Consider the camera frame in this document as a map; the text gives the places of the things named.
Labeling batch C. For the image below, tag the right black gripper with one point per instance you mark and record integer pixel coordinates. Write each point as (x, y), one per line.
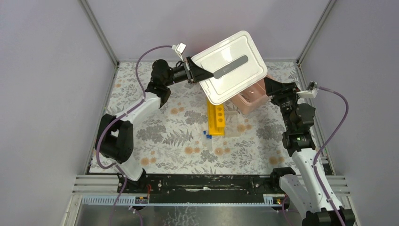
(279, 91)

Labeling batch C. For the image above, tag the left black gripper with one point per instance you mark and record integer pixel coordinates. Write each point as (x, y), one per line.
(189, 69)

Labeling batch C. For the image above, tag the white plastic box lid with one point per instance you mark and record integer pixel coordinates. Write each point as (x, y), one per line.
(235, 63)

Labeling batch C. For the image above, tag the pink plastic storage box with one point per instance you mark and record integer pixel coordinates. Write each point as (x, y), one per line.
(251, 98)

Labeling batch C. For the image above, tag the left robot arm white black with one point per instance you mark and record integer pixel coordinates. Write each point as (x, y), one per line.
(115, 138)

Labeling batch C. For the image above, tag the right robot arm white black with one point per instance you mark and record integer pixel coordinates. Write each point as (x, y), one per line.
(315, 201)

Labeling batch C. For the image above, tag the yellow test tube rack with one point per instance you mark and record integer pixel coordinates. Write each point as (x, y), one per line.
(216, 119)

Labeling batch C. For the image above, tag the clear plastic container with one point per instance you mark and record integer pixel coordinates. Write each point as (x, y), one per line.
(231, 124)

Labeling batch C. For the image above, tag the clear tube blue cap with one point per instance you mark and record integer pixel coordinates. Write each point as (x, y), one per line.
(209, 142)
(204, 138)

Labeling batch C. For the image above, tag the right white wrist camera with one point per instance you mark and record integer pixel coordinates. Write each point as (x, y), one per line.
(310, 92)

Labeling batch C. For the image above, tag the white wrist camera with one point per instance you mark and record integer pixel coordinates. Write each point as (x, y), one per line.
(310, 92)
(179, 50)

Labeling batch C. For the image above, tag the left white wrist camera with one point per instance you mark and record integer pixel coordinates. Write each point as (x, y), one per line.
(179, 50)

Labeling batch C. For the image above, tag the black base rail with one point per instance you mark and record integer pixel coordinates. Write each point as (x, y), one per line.
(196, 187)

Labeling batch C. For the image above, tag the white slotted cable duct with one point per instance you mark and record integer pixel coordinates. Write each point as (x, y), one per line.
(139, 200)

